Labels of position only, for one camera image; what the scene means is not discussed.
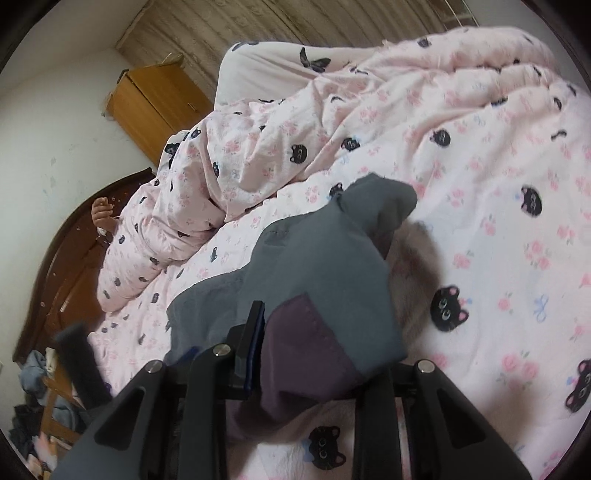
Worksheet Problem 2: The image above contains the dark wooden headboard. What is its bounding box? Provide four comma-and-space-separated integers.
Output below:
11, 167, 155, 365

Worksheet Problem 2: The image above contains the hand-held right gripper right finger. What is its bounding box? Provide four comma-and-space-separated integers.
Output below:
351, 359, 534, 480

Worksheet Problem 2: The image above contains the blue grey clothes pile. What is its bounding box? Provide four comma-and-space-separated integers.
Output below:
7, 350, 90, 462

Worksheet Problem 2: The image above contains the pink cat-print quilt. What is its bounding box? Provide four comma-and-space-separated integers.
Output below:
88, 25, 591, 480

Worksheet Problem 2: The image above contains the wooden chair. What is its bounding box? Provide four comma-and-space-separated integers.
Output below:
41, 364, 88, 446

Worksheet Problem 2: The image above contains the beige curtain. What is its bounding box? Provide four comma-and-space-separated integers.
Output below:
115, 0, 467, 93

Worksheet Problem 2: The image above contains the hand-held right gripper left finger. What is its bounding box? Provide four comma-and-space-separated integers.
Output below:
51, 300, 266, 480

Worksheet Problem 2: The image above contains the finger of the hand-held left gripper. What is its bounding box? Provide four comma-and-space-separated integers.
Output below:
52, 323, 114, 411

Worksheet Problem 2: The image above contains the wooden wardrobe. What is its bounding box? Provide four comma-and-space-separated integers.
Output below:
105, 60, 215, 167

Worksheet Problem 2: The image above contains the purple and grey striped jacket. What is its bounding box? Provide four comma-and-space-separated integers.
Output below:
164, 173, 419, 439

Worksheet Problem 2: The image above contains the white butterfly-print pillow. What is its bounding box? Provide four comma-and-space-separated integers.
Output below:
216, 41, 384, 107

